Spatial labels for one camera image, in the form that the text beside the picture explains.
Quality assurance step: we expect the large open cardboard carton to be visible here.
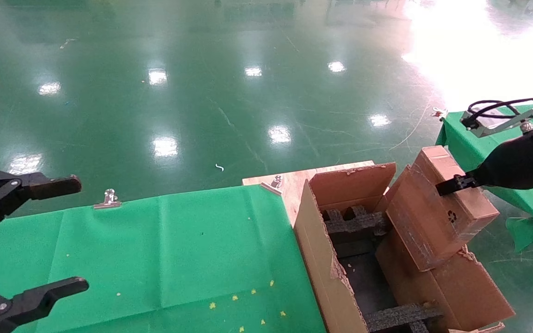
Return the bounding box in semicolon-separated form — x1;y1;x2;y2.
293;162;516;333

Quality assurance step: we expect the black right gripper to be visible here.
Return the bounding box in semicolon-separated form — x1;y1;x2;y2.
435;129;533;197

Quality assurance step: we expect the black foam insert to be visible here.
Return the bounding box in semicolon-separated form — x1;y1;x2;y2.
321;206;393;247
364;301;444;333

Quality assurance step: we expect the silver binder clip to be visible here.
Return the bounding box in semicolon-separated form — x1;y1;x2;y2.
93;189;122;210
261;175;285;196

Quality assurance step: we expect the green tablecloth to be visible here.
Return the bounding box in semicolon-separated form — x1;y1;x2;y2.
0;184;327;333
435;104;533;253

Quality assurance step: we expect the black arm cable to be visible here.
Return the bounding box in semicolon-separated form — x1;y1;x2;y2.
466;96;533;117

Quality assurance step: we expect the narrow taped cardboard box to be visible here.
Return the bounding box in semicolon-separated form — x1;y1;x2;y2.
386;145;500;272

